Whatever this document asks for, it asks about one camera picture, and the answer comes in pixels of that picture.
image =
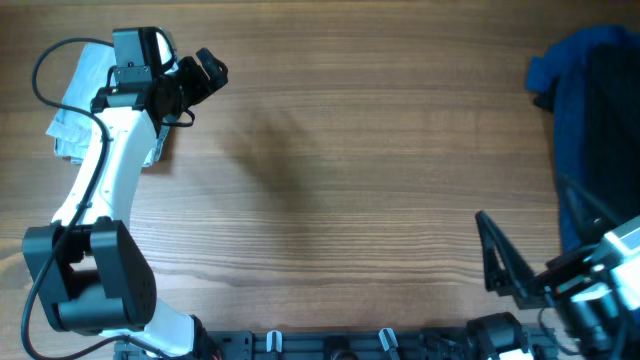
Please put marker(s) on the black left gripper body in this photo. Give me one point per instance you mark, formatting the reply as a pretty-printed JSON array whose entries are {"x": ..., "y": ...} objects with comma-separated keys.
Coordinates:
[{"x": 186, "y": 86}]

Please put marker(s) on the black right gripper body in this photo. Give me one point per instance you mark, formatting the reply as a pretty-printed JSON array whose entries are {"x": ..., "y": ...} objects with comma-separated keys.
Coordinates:
[{"x": 557, "y": 274}]

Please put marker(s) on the light blue denim shorts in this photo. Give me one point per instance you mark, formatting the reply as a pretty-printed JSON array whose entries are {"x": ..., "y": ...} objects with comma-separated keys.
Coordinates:
[{"x": 72, "y": 131}]

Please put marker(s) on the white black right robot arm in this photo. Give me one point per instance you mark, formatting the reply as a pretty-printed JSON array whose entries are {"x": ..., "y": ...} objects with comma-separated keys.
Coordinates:
[{"x": 594, "y": 288}]

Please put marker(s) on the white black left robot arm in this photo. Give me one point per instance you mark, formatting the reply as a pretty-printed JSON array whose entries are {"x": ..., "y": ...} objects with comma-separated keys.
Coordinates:
[{"x": 89, "y": 274}]

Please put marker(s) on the dark blue shirt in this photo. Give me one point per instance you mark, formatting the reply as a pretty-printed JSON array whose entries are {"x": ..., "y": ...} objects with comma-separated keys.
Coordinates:
[{"x": 590, "y": 83}]

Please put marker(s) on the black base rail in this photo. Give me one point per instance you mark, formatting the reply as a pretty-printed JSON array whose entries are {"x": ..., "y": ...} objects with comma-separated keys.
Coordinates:
[{"x": 426, "y": 343}]

